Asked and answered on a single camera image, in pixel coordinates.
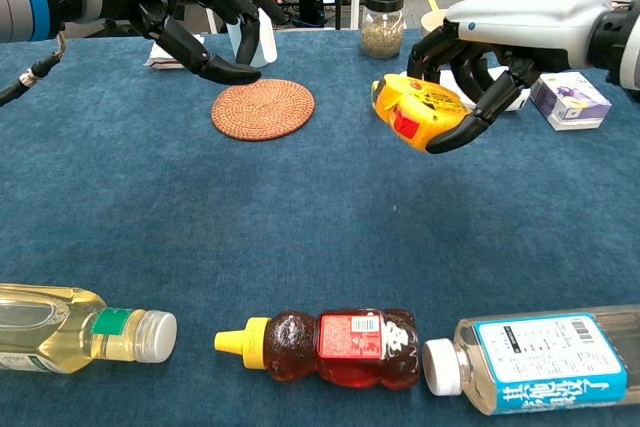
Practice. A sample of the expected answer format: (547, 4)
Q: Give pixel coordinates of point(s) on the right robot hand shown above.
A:
(525, 27)

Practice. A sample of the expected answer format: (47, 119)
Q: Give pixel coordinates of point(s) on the yellow tape measure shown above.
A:
(400, 102)

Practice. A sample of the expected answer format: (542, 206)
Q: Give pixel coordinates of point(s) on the white drink bottle yellow cap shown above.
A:
(517, 99)

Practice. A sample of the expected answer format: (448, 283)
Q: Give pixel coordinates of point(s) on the small purple carton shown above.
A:
(570, 102)

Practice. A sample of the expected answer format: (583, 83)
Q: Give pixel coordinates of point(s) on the white snack packet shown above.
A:
(157, 62)

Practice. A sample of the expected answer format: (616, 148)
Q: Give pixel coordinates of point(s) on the beige bowl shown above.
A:
(430, 22)

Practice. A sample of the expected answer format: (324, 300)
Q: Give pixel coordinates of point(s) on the glass jar black lid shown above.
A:
(382, 32)

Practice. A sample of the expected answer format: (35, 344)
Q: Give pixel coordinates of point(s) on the black box device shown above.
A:
(311, 9)

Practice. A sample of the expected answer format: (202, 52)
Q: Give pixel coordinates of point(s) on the round woven coaster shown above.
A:
(260, 112)

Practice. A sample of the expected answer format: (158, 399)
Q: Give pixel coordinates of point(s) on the blue table mat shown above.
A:
(320, 227)

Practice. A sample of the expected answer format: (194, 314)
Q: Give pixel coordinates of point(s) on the clear square bottle blue label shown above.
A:
(540, 357)

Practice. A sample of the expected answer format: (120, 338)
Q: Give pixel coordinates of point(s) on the bear shaped honey bottle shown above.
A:
(350, 347)

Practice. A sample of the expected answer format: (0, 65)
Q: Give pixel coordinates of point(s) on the pale yellow liquid bottle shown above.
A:
(60, 327)

